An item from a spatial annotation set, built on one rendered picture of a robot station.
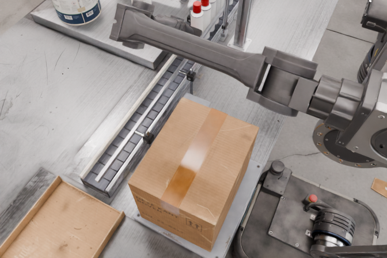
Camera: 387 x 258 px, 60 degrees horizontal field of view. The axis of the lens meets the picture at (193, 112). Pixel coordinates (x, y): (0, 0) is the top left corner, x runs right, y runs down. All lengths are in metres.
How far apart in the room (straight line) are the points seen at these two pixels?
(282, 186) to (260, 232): 0.26
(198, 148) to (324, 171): 1.44
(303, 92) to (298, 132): 1.76
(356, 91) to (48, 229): 0.97
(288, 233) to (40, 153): 1.16
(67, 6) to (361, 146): 1.30
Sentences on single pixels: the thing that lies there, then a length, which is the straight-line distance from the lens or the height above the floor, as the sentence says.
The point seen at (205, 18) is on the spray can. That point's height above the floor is 1.00.
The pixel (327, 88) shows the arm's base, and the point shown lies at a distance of 0.59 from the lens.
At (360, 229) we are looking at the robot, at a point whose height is 0.24.
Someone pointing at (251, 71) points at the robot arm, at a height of 1.45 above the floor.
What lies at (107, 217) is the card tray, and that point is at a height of 0.83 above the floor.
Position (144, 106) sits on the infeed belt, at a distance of 1.28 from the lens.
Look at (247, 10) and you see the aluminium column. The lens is 1.42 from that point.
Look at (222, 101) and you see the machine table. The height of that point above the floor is 0.83.
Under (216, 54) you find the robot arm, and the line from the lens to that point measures 0.64.
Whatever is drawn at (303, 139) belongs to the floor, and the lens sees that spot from 2.32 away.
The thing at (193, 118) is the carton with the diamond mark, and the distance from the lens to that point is 0.95.
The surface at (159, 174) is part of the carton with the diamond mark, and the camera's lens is 0.87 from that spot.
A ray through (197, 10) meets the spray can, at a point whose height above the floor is 1.07.
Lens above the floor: 1.91
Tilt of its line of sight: 55 degrees down
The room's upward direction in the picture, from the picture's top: straight up
